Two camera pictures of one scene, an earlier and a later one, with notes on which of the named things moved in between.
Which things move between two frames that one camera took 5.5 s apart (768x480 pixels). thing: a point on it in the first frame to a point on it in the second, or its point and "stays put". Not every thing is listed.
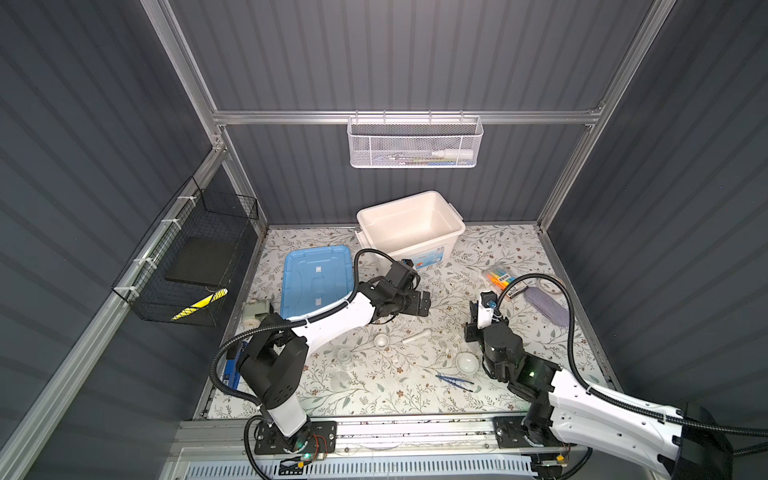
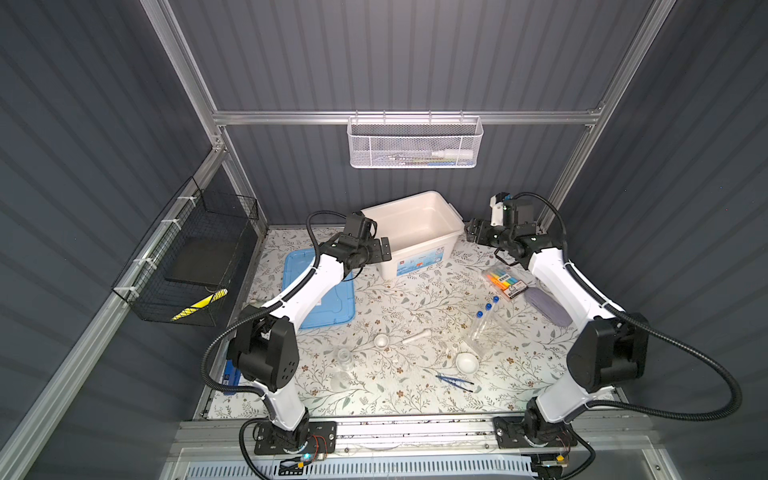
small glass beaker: [345, 358] stays put
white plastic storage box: [421, 228] stays put
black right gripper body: [472, 333] to [490, 235]
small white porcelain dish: [381, 340] stays put
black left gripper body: [409, 304] to [371, 252]
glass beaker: [340, 381] stays put
